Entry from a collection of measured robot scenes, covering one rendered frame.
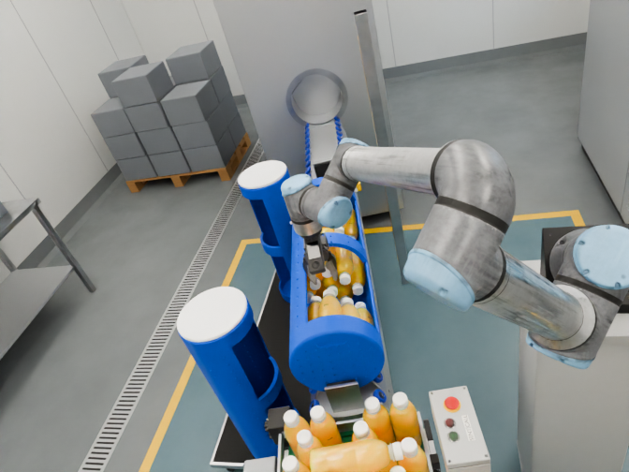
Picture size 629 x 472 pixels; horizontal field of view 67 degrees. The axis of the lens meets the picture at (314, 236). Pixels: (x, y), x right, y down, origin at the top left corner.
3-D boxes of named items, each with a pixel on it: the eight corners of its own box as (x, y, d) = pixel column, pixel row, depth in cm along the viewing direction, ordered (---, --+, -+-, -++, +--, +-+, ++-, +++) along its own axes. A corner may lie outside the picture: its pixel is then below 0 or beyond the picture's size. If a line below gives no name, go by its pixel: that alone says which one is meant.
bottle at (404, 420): (427, 440, 136) (419, 403, 126) (409, 457, 134) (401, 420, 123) (409, 423, 142) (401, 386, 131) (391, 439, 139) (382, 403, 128)
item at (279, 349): (352, 269, 340) (348, 253, 331) (319, 485, 225) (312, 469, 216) (284, 273, 354) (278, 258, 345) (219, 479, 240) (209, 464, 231)
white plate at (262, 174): (256, 158, 278) (256, 160, 279) (227, 184, 261) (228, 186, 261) (295, 161, 263) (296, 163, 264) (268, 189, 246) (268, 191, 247)
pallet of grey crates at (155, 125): (251, 143, 555) (214, 38, 486) (230, 180, 494) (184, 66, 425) (161, 156, 589) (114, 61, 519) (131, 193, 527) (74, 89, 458)
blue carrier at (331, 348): (361, 224, 219) (351, 169, 202) (389, 386, 149) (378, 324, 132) (300, 235, 222) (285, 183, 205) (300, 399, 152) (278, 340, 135)
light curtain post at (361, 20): (410, 276, 320) (365, 8, 221) (411, 282, 315) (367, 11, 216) (401, 278, 321) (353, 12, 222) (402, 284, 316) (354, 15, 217)
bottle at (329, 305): (325, 353, 142) (323, 308, 157) (347, 346, 140) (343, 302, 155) (316, 338, 138) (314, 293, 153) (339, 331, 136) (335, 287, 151)
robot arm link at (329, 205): (342, 184, 120) (311, 172, 129) (322, 226, 121) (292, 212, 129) (363, 197, 127) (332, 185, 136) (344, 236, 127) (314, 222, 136)
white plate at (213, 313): (178, 351, 170) (180, 353, 170) (252, 322, 172) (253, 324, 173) (174, 302, 192) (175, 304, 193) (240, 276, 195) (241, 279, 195)
